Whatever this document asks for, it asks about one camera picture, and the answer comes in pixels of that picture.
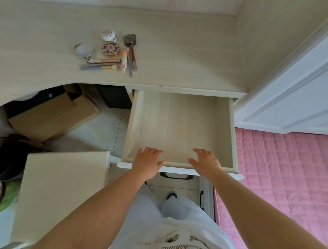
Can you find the brown cardboard box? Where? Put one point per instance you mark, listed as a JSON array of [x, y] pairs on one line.
[[51, 115]]

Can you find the person's white sock foot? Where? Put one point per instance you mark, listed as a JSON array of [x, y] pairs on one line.
[[174, 209]]

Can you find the pink quilted bedspread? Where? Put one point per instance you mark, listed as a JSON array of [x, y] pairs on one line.
[[279, 179]]

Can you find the small round silver mirror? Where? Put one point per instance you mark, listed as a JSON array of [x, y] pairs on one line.
[[84, 50]]

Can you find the blue slipper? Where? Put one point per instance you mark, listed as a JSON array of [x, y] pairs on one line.
[[171, 196]]

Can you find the grey cosmetic pencil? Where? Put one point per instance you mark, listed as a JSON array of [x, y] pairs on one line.
[[130, 65]]

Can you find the white panelled door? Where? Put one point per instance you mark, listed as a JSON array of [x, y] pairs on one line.
[[289, 95]]

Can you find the white round cosmetic jar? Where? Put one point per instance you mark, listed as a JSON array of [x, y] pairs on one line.
[[108, 35]]

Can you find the person's left hand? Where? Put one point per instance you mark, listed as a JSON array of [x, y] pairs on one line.
[[146, 165]]

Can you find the white drawer cabinet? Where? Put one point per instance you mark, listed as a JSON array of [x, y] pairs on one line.
[[182, 184]]

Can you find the person's right thumb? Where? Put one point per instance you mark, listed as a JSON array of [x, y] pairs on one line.
[[191, 162]]

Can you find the pink cosmetic tube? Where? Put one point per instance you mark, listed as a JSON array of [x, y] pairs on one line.
[[124, 60]]

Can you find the person's white printed shirt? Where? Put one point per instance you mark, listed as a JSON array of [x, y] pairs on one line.
[[169, 230]]

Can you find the person's left thumb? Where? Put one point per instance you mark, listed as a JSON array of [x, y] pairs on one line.
[[162, 163]]

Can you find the floral round compact case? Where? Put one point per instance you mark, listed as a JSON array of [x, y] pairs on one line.
[[111, 48]]

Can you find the green packet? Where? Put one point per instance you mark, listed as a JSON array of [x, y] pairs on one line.
[[7, 192]]

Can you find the black bag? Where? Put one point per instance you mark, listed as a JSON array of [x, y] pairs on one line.
[[12, 159]]

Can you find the light wooden drawer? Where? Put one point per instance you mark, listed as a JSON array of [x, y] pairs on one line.
[[179, 123]]

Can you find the person's left forearm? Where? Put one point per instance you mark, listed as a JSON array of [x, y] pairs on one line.
[[97, 213]]

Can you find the grey and wood makeup brush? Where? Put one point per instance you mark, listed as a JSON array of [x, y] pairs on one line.
[[100, 68]]

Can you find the black box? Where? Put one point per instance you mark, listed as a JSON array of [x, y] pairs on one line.
[[112, 97]]

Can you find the beige cushioned stool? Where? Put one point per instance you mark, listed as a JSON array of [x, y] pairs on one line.
[[61, 189]]

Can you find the person's right forearm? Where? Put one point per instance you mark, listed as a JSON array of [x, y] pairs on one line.
[[256, 213]]

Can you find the person's right hand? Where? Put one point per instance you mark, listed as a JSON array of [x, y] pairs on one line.
[[207, 165]]

